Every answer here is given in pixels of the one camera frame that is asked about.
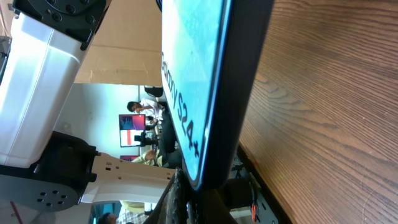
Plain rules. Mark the person in yellow shirt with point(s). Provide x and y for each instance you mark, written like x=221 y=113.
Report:
x=150 y=158

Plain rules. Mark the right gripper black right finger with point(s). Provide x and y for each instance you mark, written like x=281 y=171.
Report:
x=211 y=206

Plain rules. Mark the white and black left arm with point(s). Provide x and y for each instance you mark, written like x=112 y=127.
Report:
x=43 y=169

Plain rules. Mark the black Samsung Galaxy smartphone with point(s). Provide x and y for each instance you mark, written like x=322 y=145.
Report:
x=210 y=54

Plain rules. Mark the person in white shirt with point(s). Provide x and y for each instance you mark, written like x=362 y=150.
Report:
x=147 y=107

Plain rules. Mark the red and white monitor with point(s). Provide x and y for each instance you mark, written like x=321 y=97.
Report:
x=130 y=126

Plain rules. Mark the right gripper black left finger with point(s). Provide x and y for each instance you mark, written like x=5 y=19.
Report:
x=172 y=206

